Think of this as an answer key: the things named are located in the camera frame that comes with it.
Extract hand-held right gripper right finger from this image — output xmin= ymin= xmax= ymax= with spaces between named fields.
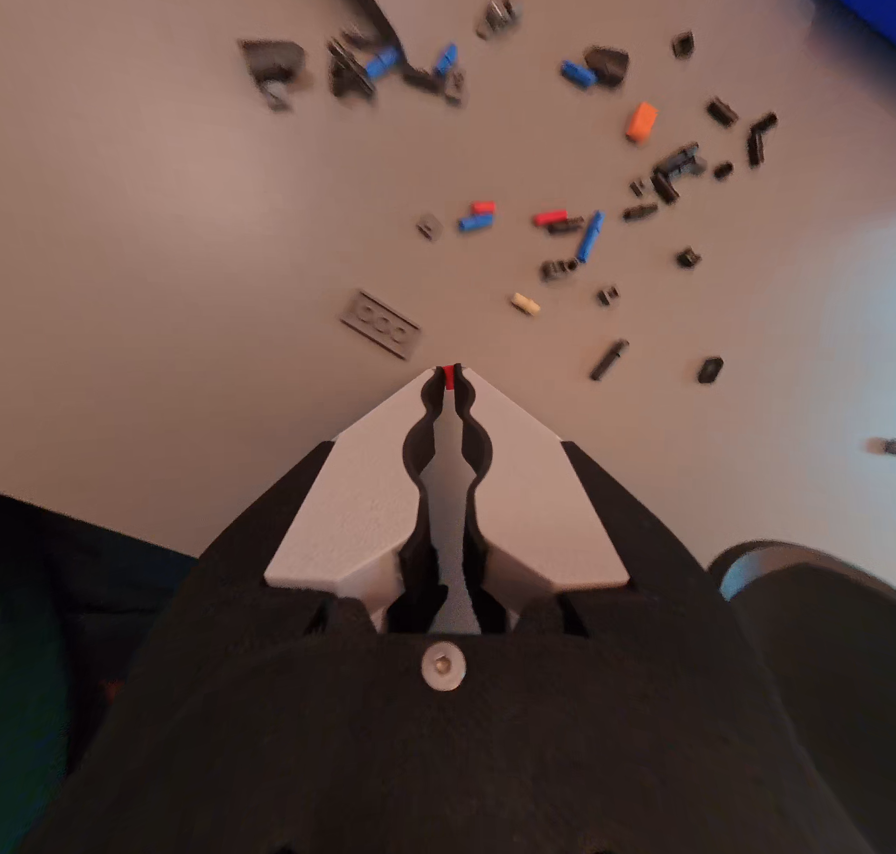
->
xmin=454 ymin=364 xmax=631 ymax=617

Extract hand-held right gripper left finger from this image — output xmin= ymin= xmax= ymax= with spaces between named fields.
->
xmin=263 ymin=368 xmax=447 ymax=617

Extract dark grey lego plate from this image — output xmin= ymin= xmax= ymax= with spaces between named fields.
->
xmin=341 ymin=289 xmax=422 ymax=361

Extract scattered small lego pieces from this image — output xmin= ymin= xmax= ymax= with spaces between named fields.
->
xmin=413 ymin=0 xmax=779 ymax=386

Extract blue lego connector pieces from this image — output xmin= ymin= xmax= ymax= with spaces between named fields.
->
xmin=329 ymin=35 xmax=466 ymax=105

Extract dark grey curved lego panel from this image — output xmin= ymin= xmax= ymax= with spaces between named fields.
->
xmin=238 ymin=38 xmax=309 ymax=112

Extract black office chair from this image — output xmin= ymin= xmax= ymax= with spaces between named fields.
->
xmin=710 ymin=540 xmax=896 ymax=854

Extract person's green shirt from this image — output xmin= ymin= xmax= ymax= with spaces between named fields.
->
xmin=0 ymin=496 xmax=200 ymax=854

